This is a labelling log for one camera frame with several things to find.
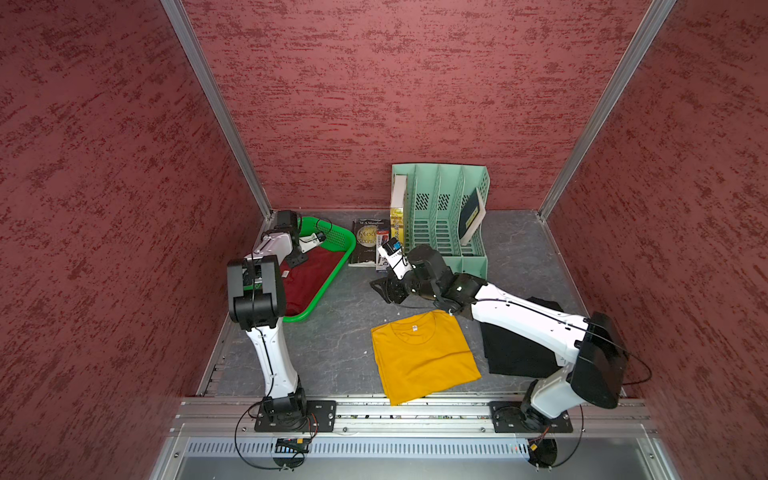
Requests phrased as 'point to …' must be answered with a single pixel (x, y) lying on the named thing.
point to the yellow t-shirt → (421, 356)
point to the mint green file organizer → (434, 194)
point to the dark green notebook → (471, 214)
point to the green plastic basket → (334, 238)
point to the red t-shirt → (300, 282)
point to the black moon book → (364, 240)
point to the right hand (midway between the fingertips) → (380, 282)
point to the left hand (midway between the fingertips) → (290, 254)
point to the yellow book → (399, 188)
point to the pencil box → (381, 237)
